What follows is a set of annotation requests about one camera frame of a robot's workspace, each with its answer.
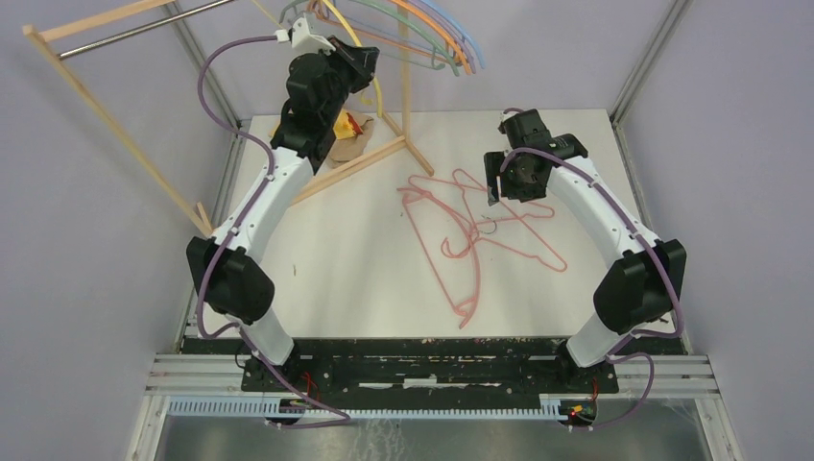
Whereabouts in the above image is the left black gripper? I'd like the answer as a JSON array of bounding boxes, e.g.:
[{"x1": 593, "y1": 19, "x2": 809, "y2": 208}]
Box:
[{"x1": 316, "y1": 36, "x2": 380, "y2": 126}]

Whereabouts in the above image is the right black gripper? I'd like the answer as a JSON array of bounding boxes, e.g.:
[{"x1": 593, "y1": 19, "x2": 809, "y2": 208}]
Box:
[{"x1": 485, "y1": 149, "x2": 548, "y2": 204}]

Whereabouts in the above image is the yellow hanger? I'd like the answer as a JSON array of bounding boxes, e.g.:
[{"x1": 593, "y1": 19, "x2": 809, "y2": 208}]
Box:
[{"x1": 253, "y1": 15, "x2": 385, "y2": 117}]

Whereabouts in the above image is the purple hanger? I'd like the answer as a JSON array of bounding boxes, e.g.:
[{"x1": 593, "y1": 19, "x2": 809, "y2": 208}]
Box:
[{"x1": 355, "y1": 0, "x2": 478, "y2": 75}]

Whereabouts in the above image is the green hanger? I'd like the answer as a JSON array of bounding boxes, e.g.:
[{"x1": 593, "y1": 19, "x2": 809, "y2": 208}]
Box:
[{"x1": 279, "y1": 0, "x2": 462, "y2": 78}]

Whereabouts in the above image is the light blue hanger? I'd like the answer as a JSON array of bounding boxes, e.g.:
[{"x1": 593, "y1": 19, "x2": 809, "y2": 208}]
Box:
[{"x1": 416, "y1": 0, "x2": 487, "y2": 70}]

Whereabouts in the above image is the orange hanger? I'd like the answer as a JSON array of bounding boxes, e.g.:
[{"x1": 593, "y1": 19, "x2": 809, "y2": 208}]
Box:
[{"x1": 308, "y1": 0, "x2": 474, "y2": 76}]

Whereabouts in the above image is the pink plastic hanger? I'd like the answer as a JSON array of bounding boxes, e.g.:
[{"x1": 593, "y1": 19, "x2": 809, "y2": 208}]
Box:
[{"x1": 396, "y1": 186, "x2": 483, "y2": 330}]

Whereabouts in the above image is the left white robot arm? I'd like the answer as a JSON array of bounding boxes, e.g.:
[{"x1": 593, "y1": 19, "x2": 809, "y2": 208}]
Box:
[{"x1": 186, "y1": 36, "x2": 380, "y2": 391}]

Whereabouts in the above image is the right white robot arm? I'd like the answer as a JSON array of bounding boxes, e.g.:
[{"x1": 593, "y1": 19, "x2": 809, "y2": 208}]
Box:
[{"x1": 484, "y1": 108, "x2": 687, "y2": 392}]

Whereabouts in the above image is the yellow garment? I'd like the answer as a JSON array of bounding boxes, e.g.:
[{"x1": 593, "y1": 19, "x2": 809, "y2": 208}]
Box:
[{"x1": 269, "y1": 109, "x2": 372, "y2": 140}]

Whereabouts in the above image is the beige cloth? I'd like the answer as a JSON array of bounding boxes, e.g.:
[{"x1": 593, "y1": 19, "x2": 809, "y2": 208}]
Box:
[{"x1": 326, "y1": 117, "x2": 375, "y2": 168}]

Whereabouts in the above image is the metal rack rod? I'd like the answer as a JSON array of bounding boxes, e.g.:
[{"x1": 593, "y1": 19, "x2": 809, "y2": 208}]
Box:
[{"x1": 58, "y1": 0, "x2": 235, "y2": 61}]

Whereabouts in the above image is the wooden clothes rack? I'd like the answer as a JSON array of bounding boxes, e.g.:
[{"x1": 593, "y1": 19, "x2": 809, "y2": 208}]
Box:
[{"x1": 22, "y1": 0, "x2": 436, "y2": 238}]

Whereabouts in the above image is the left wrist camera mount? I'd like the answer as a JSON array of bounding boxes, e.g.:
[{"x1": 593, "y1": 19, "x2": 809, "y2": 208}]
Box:
[{"x1": 274, "y1": 16, "x2": 336, "y2": 55}]

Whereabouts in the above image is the pink wire hanger lower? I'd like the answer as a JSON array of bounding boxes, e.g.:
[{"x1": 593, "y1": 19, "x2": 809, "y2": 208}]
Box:
[{"x1": 442, "y1": 167, "x2": 568, "y2": 274}]

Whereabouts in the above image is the pink wire hanger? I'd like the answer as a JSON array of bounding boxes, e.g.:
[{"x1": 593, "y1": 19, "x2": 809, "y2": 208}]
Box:
[
  {"x1": 396, "y1": 168, "x2": 556, "y2": 241},
  {"x1": 442, "y1": 167, "x2": 568, "y2": 274}
]

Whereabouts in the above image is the pink wire hanger upper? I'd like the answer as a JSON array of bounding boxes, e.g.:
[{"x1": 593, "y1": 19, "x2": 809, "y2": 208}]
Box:
[{"x1": 396, "y1": 168, "x2": 556, "y2": 241}]

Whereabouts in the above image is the white slotted cable duct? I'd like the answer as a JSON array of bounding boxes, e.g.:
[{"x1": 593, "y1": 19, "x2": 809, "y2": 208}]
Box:
[{"x1": 167, "y1": 397, "x2": 566, "y2": 422}]

